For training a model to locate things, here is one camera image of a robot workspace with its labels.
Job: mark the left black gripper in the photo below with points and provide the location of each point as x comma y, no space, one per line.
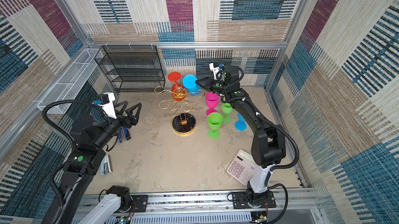
130,120

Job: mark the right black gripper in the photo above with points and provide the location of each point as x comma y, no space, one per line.
208,83

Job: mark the magenta plastic wine glass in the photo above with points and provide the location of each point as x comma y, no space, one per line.
212,100

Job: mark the blue plastic wine glass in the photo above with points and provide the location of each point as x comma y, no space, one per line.
191,88
240,124

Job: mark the red plastic wine glass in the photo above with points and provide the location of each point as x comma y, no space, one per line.
178,91

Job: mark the green plastic wine glass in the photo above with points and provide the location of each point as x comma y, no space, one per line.
227,109
214,122

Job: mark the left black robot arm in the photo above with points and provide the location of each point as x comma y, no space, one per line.
87,138

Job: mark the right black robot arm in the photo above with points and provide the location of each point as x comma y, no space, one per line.
272,147

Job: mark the black mesh shelf rack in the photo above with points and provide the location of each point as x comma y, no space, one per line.
131,68

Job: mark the pink calculator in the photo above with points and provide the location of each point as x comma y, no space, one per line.
242,167

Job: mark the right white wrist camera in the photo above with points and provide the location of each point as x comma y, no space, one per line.
217,70

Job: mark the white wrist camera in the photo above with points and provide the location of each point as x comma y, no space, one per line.
105,101
217,70

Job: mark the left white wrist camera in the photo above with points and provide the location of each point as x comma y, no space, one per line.
105,101

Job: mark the gold wire wine glass rack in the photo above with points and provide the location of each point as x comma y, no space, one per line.
180,112

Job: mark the white wire mesh basket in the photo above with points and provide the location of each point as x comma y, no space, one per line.
72,79

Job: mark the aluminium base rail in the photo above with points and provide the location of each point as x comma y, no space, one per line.
201,207

